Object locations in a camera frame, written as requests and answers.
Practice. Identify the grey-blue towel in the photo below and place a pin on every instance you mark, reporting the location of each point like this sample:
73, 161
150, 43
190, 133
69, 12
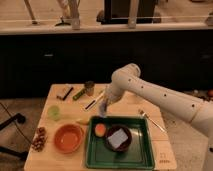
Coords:
102, 109

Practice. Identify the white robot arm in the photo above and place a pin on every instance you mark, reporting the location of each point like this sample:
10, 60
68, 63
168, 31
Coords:
195, 111

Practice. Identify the dark brown bowl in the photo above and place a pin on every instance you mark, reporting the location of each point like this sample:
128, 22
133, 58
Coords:
124, 146

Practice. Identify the red-orange bowl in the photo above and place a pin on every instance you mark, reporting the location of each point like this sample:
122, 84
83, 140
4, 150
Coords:
68, 138

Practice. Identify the metal can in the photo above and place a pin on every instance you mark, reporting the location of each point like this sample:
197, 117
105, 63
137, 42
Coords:
89, 88

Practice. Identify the white-headed dish brush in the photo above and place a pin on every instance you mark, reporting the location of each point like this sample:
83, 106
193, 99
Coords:
95, 100

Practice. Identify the yellow banana piece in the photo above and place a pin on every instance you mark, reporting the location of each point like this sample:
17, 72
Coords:
82, 121

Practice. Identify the silver fork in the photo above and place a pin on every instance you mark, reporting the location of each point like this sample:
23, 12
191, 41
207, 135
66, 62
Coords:
144, 115

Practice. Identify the orange round fruit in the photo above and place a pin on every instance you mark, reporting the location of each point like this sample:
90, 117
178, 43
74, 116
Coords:
100, 130

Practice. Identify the blue sponge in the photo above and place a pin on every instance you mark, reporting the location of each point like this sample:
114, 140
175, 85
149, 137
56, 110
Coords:
117, 138

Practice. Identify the wooden table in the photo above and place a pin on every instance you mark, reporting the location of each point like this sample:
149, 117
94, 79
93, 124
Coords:
49, 159

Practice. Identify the green plastic tray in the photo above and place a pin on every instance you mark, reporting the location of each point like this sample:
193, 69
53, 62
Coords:
138, 156

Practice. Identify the brown grape bunch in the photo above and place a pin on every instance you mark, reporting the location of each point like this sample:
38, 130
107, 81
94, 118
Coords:
40, 139

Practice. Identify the black chair base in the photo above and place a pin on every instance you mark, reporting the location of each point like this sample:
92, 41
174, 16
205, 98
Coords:
9, 137

